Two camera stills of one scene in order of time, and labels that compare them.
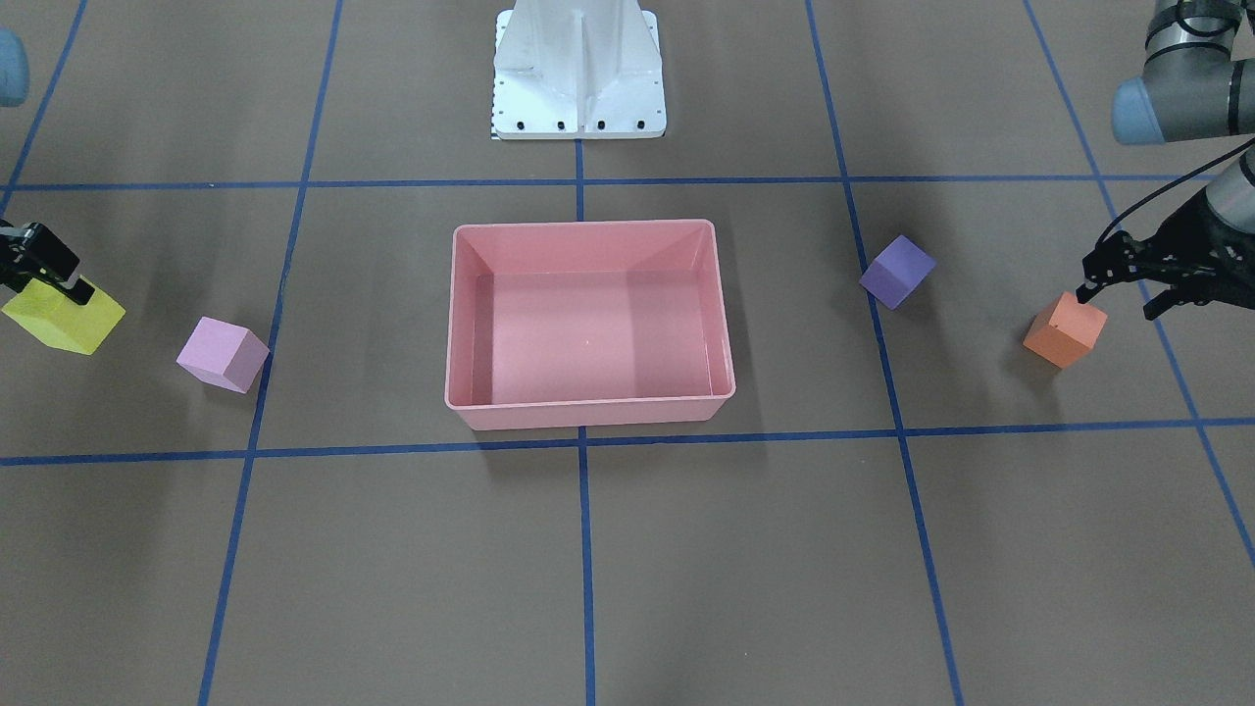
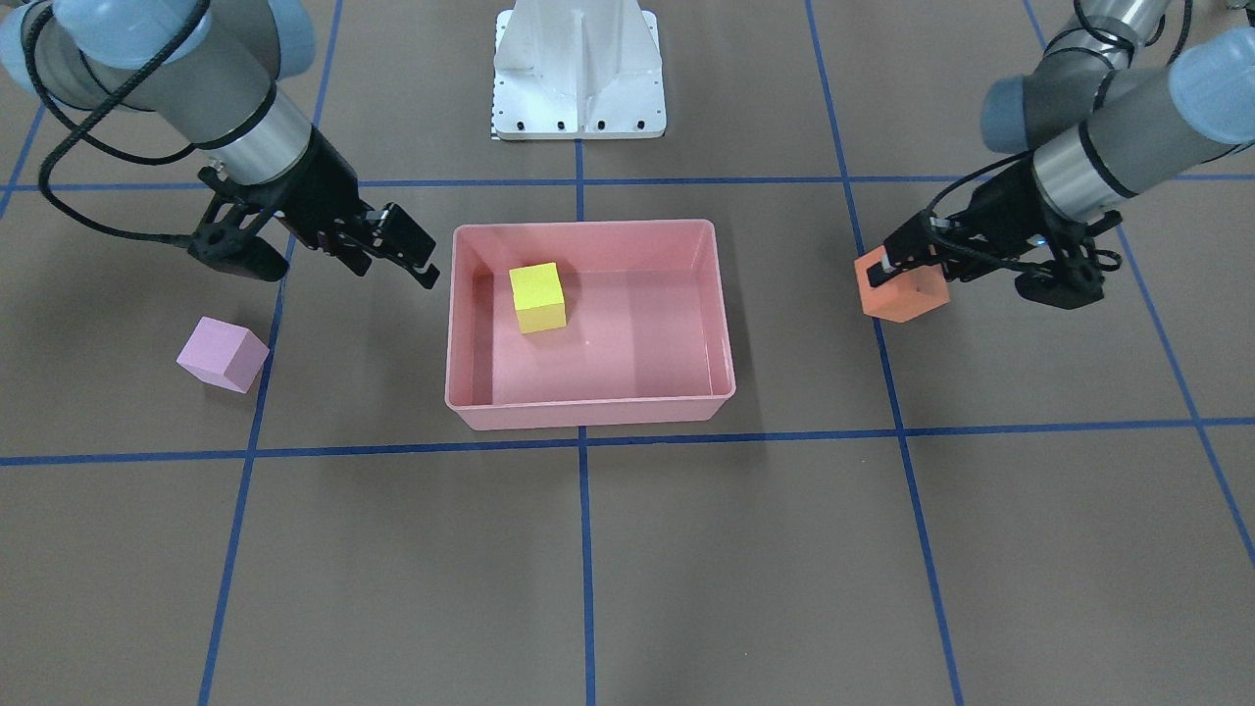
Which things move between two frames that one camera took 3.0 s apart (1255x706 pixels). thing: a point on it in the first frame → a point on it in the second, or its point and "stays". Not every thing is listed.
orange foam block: [1066, 332] → [902, 295]
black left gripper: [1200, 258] → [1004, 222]
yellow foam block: [58, 321] → [538, 297]
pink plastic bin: [570, 324] stays
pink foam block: [225, 353] stays
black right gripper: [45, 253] → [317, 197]
